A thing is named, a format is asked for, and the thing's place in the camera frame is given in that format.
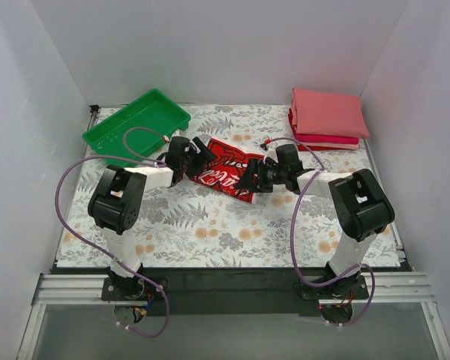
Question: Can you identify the white t-shirt red print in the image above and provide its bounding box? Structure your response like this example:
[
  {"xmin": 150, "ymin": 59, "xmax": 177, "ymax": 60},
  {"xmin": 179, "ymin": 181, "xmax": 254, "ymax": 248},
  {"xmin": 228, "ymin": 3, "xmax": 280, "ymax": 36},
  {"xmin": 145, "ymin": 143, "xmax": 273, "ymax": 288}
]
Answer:
[{"xmin": 191, "ymin": 137, "xmax": 264, "ymax": 204}]

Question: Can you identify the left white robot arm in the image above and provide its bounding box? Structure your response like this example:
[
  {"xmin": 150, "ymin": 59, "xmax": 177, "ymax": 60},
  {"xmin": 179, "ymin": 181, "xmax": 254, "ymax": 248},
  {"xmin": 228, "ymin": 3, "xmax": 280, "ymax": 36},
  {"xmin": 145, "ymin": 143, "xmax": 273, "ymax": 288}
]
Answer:
[{"xmin": 88, "ymin": 136, "xmax": 218, "ymax": 300}]

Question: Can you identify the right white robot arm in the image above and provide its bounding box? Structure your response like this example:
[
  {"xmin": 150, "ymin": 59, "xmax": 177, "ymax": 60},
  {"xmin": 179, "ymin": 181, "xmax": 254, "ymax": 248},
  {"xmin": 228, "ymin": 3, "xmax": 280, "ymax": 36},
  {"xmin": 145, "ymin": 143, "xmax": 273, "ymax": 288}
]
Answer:
[{"xmin": 235, "ymin": 144, "xmax": 395, "ymax": 299}]

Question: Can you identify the magenta folded t-shirt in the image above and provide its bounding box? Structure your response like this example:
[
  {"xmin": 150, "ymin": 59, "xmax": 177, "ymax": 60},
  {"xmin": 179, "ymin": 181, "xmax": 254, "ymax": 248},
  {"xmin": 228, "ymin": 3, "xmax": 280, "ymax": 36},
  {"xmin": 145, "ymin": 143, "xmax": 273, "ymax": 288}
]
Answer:
[{"xmin": 295, "ymin": 133, "xmax": 359, "ymax": 145}]

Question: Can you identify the green plastic tray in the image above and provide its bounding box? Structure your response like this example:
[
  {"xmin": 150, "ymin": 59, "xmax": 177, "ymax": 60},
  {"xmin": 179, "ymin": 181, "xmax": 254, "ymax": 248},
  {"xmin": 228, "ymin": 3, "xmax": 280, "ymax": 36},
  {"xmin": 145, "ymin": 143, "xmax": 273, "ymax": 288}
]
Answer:
[{"xmin": 82, "ymin": 89, "xmax": 191, "ymax": 161}]

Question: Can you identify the salmon pink folded t-shirt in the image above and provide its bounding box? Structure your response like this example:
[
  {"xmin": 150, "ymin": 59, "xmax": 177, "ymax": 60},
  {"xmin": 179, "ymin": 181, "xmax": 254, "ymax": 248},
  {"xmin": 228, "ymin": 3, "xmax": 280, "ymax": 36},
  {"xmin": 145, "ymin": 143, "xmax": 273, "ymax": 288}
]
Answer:
[{"xmin": 291, "ymin": 88, "xmax": 370, "ymax": 139}]

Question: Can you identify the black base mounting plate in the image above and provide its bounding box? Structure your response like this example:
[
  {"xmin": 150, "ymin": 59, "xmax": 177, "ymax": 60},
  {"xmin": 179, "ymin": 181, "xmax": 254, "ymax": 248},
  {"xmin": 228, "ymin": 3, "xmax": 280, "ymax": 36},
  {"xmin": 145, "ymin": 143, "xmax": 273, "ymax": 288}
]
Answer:
[{"xmin": 100, "ymin": 266, "xmax": 371, "ymax": 318}]

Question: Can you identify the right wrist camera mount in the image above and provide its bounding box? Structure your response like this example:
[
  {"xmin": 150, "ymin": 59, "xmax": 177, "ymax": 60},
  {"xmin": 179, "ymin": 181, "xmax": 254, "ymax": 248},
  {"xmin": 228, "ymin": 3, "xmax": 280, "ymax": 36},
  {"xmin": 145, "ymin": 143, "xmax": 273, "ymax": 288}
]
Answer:
[{"xmin": 260, "ymin": 139, "xmax": 278, "ymax": 163}]

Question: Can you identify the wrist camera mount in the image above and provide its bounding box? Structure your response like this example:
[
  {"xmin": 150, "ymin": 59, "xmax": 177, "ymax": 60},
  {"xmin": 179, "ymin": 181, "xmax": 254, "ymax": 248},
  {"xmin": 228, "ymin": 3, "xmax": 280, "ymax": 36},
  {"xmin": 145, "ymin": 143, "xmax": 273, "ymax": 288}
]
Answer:
[
  {"xmin": 162, "ymin": 130, "xmax": 181, "ymax": 143},
  {"xmin": 260, "ymin": 139, "xmax": 278, "ymax": 163}
]

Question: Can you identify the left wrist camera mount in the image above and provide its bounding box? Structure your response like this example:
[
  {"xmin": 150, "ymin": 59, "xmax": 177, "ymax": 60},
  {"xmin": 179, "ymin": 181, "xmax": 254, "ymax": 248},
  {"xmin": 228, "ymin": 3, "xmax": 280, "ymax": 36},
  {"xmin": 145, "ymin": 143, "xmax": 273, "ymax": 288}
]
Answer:
[{"xmin": 162, "ymin": 130, "xmax": 181, "ymax": 143}]

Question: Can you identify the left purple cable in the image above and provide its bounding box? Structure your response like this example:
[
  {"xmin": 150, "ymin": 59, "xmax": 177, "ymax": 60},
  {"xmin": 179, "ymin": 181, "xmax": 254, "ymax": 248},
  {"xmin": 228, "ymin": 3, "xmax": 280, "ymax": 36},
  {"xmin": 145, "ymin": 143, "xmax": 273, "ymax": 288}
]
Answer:
[{"xmin": 55, "ymin": 127, "xmax": 172, "ymax": 338}]

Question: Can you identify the purple cable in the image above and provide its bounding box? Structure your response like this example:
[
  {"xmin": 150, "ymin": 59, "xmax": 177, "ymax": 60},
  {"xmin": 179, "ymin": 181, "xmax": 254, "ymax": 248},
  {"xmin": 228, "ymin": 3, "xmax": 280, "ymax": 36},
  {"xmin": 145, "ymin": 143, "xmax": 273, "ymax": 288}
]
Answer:
[
  {"xmin": 264, "ymin": 136, "xmax": 376, "ymax": 327},
  {"xmin": 55, "ymin": 127, "xmax": 172, "ymax": 338}
]

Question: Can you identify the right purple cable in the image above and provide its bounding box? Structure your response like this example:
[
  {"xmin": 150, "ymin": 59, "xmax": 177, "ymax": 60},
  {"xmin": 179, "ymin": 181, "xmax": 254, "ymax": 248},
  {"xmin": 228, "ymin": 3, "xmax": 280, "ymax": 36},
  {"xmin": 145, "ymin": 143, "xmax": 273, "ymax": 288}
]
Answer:
[{"xmin": 264, "ymin": 136, "xmax": 376, "ymax": 327}]

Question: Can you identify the aluminium frame rail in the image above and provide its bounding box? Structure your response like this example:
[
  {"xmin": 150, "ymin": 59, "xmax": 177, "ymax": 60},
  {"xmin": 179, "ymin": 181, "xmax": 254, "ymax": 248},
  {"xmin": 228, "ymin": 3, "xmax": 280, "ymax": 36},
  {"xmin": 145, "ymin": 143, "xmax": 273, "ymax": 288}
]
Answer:
[{"xmin": 18, "ymin": 272, "xmax": 450, "ymax": 359}]

